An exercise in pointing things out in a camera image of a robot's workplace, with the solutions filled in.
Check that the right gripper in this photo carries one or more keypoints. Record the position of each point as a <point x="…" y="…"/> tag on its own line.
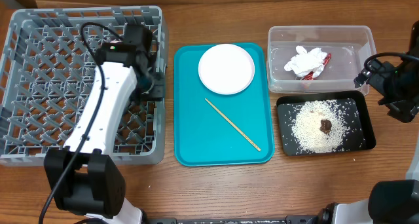
<point x="403" y="110"/>

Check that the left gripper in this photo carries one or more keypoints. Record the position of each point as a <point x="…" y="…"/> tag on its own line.
<point x="158" y="90"/>

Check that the red snack wrapper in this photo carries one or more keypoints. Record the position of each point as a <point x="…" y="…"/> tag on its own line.
<point x="311" y="74"/>

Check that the brown food scrap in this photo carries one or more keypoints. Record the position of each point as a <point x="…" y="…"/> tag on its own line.
<point x="326" y="126"/>

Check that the white napkin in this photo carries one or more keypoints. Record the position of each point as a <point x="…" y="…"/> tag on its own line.
<point x="305" y="61"/>

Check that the pile of rice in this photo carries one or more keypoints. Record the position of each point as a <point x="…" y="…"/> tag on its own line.
<point x="300" y="123"/>

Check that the wooden chopstick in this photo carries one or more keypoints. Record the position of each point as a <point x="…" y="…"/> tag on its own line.
<point x="234" y="126"/>

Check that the large white plate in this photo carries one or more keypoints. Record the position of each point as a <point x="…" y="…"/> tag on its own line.
<point x="226" y="69"/>

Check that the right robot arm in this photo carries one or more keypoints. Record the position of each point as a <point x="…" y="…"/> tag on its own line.
<point x="389" y="201"/>

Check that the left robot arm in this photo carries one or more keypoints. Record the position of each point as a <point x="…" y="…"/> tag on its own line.
<point x="83" y="178"/>

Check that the black waste tray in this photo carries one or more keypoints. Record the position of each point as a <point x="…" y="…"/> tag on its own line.
<point x="360" y="104"/>

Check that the clear plastic bin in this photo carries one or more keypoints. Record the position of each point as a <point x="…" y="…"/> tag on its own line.
<point x="349" y="47"/>

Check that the teal serving tray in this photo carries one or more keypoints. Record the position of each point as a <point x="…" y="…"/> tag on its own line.
<point x="201" y="136"/>

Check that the grey plastic dish rack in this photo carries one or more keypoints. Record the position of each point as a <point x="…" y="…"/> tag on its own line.
<point x="47" y="74"/>

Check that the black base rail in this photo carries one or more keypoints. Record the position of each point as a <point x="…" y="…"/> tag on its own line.
<point x="290" y="219"/>

